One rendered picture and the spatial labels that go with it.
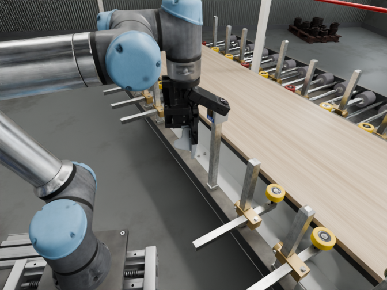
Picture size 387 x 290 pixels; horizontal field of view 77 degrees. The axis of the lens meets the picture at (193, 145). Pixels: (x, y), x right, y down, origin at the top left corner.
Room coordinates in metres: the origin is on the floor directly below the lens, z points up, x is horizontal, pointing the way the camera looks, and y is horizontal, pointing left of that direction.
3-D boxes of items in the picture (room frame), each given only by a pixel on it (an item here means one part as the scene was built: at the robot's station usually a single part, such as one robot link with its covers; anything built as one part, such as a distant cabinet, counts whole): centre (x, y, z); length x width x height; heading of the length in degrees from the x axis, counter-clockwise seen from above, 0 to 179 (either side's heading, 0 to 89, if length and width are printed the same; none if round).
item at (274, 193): (0.70, -0.36, 0.85); 0.08 x 0.08 x 0.11
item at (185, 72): (0.51, 0.02, 1.54); 0.08 x 0.08 x 0.05
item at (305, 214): (0.45, -0.35, 0.87); 0.04 x 0.04 x 0.48; 29
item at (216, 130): (0.90, -0.10, 0.92); 0.05 x 0.05 x 0.45; 29
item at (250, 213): (0.65, -0.24, 0.80); 0.14 x 0.06 x 0.05; 29
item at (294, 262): (0.43, -0.37, 0.82); 0.14 x 0.06 x 0.05; 29
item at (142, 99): (1.69, 0.42, 0.81); 0.44 x 0.03 x 0.04; 119
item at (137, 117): (1.47, 0.30, 0.82); 0.44 x 0.03 x 0.04; 119
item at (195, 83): (0.51, 0.03, 1.46); 0.09 x 0.08 x 0.12; 96
